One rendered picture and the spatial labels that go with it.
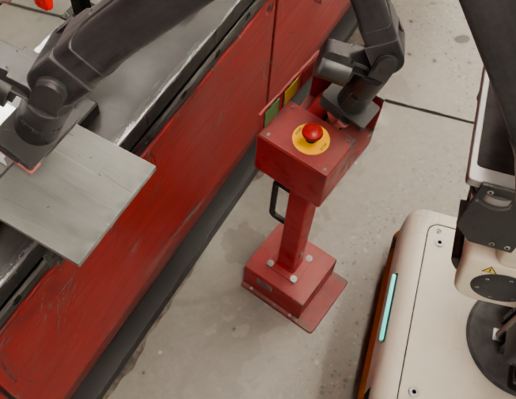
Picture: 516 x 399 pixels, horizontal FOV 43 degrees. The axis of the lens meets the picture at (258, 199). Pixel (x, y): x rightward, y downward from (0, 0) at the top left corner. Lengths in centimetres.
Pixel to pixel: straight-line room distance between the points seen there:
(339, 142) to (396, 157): 98
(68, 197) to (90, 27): 33
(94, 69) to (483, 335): 126
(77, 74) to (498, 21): 41
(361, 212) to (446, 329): 56
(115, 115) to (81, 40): 49
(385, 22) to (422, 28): 152
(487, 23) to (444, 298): 119
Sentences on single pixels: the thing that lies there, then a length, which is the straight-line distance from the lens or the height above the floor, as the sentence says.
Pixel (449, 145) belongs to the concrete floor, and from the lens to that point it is 231.
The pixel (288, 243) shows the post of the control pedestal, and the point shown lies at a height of 28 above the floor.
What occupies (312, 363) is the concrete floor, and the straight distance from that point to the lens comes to 189.
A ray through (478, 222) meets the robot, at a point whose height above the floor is 95.
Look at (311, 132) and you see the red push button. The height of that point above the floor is 81.
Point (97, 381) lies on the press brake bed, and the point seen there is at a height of 5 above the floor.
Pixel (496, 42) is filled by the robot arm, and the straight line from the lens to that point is 61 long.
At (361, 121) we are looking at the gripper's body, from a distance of 127.
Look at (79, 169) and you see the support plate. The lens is 97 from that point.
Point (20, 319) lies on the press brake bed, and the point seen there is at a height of 74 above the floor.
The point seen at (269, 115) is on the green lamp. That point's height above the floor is 81.
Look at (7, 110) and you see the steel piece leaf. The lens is 106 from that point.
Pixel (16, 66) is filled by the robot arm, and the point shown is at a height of 123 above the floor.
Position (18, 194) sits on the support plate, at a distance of 97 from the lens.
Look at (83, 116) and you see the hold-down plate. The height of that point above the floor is 90.
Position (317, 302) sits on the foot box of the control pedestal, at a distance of 194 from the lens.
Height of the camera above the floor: 181
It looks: 60 degrees down
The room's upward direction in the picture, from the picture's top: 5 degrees clockwise
